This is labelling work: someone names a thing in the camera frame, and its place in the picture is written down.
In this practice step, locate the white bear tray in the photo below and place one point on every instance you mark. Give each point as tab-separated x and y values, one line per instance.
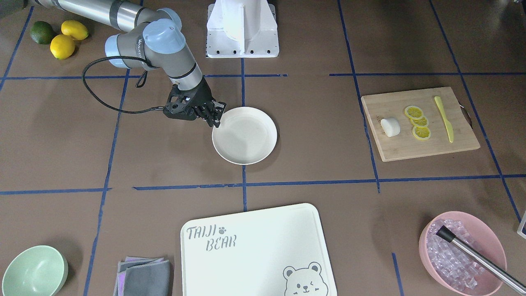
278	251

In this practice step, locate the top lemon slice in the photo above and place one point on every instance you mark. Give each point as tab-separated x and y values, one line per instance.
413	112

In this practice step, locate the green lime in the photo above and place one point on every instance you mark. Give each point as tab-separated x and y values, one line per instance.
42	33

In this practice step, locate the grey folded cloth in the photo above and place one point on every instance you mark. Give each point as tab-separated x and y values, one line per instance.
143	276

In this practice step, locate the cream round plate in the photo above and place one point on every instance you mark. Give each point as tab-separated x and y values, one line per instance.
246	136

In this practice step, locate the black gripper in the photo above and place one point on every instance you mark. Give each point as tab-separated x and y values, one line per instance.
203	97

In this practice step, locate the lower yellow lemon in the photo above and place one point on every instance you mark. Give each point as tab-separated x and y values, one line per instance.
62	46

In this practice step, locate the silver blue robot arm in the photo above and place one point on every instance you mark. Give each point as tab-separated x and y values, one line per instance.
151	40

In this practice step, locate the upper yellow lemon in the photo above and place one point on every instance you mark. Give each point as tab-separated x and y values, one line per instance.
75	29

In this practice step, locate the yellow lemon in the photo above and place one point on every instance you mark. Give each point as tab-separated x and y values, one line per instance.
62	46
75	29

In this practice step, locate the middle lemon slice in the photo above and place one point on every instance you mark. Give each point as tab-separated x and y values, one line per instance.
421	123

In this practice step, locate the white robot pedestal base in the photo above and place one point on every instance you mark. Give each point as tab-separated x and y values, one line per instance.
242	29

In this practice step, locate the steel muddler black tip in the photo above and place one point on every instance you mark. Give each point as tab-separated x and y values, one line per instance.
488	265

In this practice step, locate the pink bowl with ice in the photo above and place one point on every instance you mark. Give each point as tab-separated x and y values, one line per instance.
442	244

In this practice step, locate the yellow plastic knife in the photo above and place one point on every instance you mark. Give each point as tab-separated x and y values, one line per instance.
447	123

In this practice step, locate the green bowl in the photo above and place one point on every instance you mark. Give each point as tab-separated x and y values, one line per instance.
38	271

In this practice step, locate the bottom lemon slice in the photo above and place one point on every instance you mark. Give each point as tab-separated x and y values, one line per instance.
421	133

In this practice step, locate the lemon slice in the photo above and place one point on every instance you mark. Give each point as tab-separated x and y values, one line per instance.
421	133
413	112
421	123

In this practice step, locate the bamboo cutting board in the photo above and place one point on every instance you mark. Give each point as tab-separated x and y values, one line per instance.
405	145

